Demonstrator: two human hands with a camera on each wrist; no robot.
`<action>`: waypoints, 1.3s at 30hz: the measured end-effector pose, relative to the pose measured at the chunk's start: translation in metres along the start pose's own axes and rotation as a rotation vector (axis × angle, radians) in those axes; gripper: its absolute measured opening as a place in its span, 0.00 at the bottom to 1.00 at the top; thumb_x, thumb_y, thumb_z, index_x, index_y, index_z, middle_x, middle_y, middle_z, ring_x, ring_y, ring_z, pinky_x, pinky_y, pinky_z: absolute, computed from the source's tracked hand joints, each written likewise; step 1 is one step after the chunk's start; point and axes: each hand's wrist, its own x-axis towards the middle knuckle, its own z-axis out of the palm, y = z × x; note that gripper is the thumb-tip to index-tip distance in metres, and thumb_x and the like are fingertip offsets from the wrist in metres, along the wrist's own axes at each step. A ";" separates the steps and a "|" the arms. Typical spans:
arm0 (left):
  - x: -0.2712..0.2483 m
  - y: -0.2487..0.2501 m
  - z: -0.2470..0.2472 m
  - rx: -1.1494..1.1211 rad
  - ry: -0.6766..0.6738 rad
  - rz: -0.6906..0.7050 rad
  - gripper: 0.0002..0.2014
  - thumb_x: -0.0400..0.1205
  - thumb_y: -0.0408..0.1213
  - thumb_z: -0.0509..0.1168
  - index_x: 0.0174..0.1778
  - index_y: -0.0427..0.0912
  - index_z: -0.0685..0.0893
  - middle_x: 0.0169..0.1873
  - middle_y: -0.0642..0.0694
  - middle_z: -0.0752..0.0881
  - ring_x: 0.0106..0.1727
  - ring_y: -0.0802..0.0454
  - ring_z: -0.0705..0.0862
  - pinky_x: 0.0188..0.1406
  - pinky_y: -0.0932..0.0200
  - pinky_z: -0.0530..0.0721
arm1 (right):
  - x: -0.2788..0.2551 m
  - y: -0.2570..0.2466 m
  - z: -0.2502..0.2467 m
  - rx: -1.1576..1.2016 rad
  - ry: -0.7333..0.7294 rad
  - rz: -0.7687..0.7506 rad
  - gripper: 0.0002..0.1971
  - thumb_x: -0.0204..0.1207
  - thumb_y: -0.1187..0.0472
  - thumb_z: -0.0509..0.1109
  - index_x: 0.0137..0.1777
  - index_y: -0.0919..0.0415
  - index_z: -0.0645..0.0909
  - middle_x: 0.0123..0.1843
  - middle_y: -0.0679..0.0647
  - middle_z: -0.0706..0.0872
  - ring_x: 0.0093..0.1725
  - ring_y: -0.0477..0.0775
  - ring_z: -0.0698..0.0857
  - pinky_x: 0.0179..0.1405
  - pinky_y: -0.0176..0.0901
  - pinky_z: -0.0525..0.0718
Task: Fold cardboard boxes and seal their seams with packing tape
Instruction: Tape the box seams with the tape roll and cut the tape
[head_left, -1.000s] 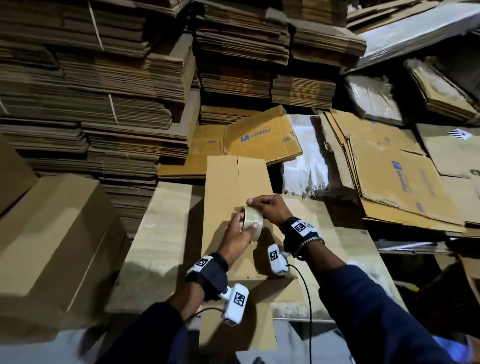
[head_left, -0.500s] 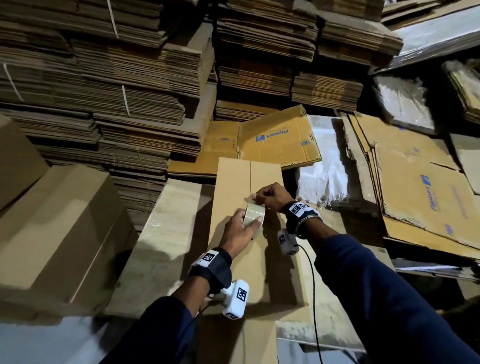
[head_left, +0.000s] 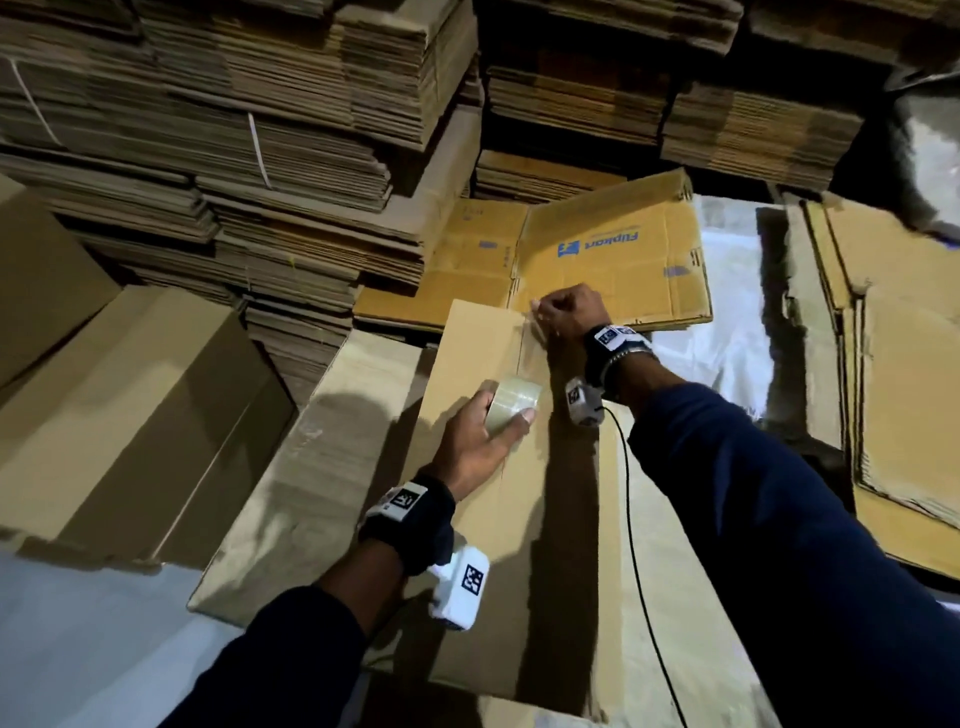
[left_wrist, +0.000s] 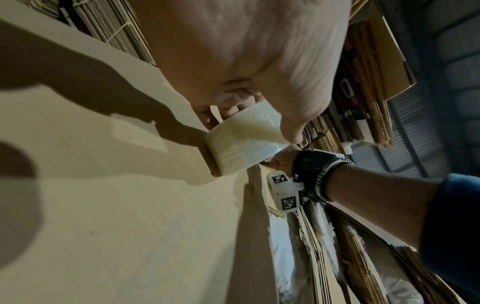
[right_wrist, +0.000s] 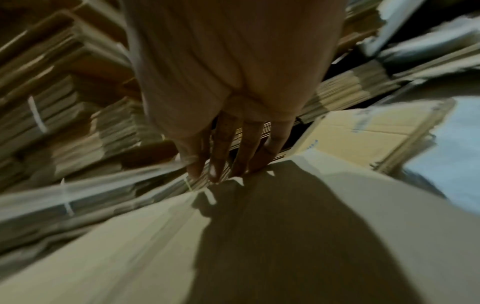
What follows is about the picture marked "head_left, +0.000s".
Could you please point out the stacks of flat cardboard bundles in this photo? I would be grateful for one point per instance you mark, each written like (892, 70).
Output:
(195, 150)

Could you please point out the white plastic sack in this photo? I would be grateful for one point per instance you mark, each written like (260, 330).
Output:
(728, 315)

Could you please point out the person's right forearm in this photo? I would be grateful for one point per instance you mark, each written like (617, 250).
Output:
(810, 570)

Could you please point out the black right wrist band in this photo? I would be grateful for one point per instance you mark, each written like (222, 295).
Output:
(618, 357)

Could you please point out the plywood work board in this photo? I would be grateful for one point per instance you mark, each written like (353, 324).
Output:
(300, 495)

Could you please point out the pile of brown cartons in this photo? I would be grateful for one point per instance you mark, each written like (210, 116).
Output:
(900, 375)

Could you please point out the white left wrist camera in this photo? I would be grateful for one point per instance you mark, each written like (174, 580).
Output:
(461, 588)

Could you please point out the clear tape roll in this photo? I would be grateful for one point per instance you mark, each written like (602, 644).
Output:
(513, 405)

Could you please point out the yellow carton with blue print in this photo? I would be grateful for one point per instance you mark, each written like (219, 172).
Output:
(615, 248)

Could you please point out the person's left forearm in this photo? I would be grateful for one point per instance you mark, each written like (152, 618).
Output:
(285, 653)

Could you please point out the clear plastic sheet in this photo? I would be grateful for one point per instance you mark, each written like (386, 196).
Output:
(930, 158)

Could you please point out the brown cardboard box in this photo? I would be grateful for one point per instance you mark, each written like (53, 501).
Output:
(38, 278)
(120, 420)
(510, 585)

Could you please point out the person's left hand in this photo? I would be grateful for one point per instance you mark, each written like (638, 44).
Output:
(465, 458)

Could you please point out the person's right hand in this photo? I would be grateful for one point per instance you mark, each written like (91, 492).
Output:
(570, 315)

